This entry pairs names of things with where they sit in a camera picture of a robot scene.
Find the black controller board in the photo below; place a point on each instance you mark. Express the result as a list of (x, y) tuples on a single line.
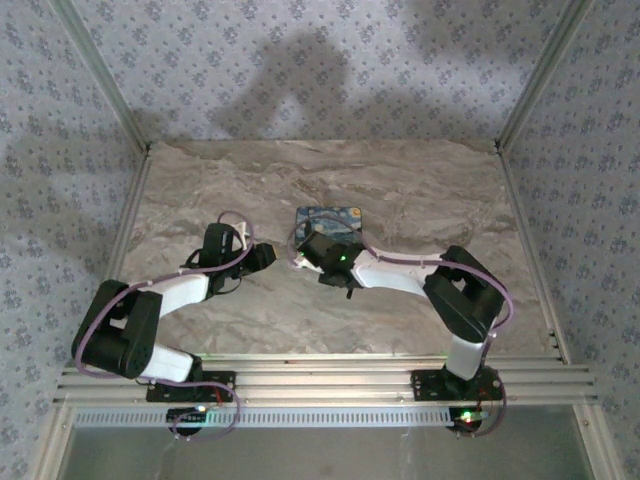
[(467, 417), (187, 415)]

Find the aluminium table side rail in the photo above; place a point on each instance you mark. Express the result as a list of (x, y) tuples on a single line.
[(535, 255), (112, 255)]

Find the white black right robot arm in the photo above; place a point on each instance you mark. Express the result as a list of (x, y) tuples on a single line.
[(460, 305)]

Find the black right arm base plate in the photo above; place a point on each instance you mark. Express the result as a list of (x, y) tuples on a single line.
[(430, 385)]

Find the blue starry night tin box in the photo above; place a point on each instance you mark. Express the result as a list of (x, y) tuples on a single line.
[(340, 220)]

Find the black left controller board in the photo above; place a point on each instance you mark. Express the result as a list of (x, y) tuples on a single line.
[(187, 415)]

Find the aluminium extrusion mounting rail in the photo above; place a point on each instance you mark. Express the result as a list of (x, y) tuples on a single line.
[(325, 382)]

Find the aluminium frame post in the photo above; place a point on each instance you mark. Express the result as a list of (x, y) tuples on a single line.
[(100, 70), (545, 70)]

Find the black right controller board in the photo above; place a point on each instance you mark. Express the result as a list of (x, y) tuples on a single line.
[(467, 417)]

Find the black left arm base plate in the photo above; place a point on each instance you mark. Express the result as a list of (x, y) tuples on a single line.
[(222, 385)]

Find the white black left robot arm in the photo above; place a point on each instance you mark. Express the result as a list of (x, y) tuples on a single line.
[(135, 330)]

